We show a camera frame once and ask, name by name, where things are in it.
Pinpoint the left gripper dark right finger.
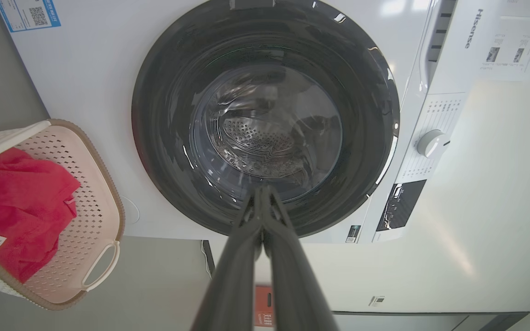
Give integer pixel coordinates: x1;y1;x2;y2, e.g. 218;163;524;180
262;186;339;331

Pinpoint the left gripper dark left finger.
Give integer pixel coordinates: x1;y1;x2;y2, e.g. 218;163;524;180
191;186;263;331

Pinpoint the cream perforated laundry basket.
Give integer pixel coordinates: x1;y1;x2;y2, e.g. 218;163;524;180
0;119;126;310

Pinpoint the orange label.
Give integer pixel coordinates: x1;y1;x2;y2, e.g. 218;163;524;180
253;285;275;328

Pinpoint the round white filter cover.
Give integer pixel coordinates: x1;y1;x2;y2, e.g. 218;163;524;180
120;195;141;226

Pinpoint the black washer display panel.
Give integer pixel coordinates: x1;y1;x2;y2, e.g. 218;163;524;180
376;179;427;232

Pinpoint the steel washer drum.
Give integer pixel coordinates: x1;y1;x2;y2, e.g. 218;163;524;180
210;87;339;180

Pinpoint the black round washer door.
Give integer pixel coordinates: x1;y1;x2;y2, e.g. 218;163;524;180
132;0;400;238

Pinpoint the white washer control knob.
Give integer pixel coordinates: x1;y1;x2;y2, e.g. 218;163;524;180
417;129;450;159

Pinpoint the red garment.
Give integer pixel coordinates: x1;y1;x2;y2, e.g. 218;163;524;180
0;147;81;284

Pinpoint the white front-load washing machine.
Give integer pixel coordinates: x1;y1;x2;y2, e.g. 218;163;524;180
0;0;530;244

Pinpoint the white detergent drawer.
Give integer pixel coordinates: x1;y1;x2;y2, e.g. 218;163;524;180
424;0;458;69

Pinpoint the white instruction leaflet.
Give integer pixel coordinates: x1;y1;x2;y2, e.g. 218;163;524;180
479;16;530;83

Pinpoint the blue energy label sticker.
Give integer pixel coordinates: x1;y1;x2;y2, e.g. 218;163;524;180
0;0;62;33

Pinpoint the white floor cable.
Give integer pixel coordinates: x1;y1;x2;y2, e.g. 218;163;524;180
200;239;212;278

